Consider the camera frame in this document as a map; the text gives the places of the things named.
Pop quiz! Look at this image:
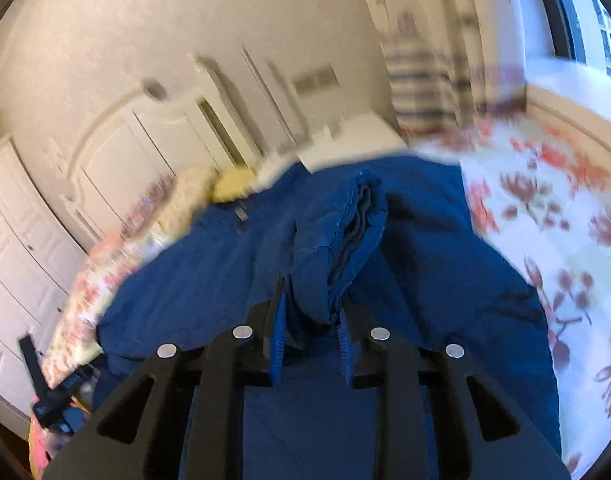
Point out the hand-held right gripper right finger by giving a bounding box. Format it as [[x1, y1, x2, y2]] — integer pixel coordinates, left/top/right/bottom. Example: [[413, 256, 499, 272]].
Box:
[[337, 307, 572, 480]]

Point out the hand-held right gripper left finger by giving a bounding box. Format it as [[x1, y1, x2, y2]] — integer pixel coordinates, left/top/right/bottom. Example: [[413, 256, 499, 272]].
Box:
[[42, 276, 288, 480]]

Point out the dark blue padded jacket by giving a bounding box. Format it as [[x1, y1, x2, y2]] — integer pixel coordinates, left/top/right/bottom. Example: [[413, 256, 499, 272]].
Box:
[[91, 155, 563, 480]]

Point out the white wardrobe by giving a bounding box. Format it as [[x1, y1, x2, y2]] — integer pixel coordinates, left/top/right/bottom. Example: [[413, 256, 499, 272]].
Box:
[[0, 135, 88, 421]]

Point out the yellow pillow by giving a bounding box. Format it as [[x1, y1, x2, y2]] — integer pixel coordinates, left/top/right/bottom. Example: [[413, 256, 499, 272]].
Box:
[[212, 166, 268, 205]]

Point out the cream patterned pillow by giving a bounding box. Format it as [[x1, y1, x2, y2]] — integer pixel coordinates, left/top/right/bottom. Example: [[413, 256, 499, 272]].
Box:
[[155, 166, 221, 233]]

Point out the white nightstand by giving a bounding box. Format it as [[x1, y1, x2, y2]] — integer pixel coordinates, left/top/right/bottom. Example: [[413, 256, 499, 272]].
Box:
[[298, 112, 411, 173]]

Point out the white arched headboard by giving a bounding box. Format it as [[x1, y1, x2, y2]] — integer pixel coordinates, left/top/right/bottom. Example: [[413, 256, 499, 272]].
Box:
[[42, 67, 306, 241]]

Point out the floral bed sheet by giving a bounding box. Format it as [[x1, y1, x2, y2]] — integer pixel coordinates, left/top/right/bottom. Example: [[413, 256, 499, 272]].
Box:
[[29, 114, 611, 480]]

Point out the striped curtain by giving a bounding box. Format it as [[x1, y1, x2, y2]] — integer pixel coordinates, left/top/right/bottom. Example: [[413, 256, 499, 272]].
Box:
[[370, 0, 529, 133]]

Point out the window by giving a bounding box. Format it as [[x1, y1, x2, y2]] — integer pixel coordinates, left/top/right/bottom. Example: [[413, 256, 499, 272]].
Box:
[[538, 0, 611, 83]]

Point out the wall switch panel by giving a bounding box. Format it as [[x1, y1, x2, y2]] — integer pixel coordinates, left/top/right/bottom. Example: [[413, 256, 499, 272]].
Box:
[[291, 64, 337, 96]]

